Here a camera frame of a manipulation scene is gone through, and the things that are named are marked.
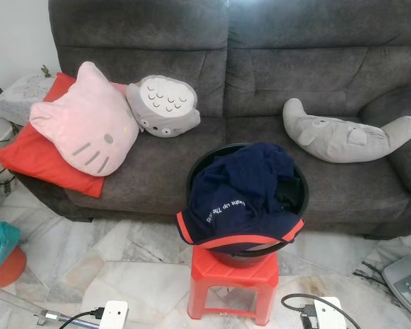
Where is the grey crescent Totoro pillow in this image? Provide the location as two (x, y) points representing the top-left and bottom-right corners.
(282, 98), (411, 164)

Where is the side table lace cloth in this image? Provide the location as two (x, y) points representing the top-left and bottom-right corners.
(0, 72), (59, 126)

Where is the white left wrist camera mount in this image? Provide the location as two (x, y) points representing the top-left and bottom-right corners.
(99, 300), (129, 329)

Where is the red cushion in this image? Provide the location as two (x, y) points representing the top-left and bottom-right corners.
(0, 72), (127, 198)

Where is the black round laundry basket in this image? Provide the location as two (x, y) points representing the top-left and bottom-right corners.
(187, 143), (309, 268)

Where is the grey floor fan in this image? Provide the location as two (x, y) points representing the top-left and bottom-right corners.
(380, 223), (411, 321)

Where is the red plastic bucket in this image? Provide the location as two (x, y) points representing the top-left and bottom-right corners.
(0, 245), (27, 289)

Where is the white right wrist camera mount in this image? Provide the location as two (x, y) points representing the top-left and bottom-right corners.
(314, 296), (347, 329)

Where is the pink cat face pillow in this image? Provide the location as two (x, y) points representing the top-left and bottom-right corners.
(29, 62), (140, 178)

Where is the grey round Totoro pillow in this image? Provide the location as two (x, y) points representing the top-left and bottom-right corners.
(125, 75), (201, 138)

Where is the navy shirt red trim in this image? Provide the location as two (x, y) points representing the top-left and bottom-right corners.
(176, 143), (306, 258)

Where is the red plastic stool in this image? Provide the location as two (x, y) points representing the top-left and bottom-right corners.
(188, 243), (280, 326)

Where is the teal plastic bag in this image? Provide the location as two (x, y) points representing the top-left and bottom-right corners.
(0, 217), (21, 275)

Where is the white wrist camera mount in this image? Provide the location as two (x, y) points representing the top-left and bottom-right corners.
(99, 300), (129, 329)
(314, 296), (347, 329)

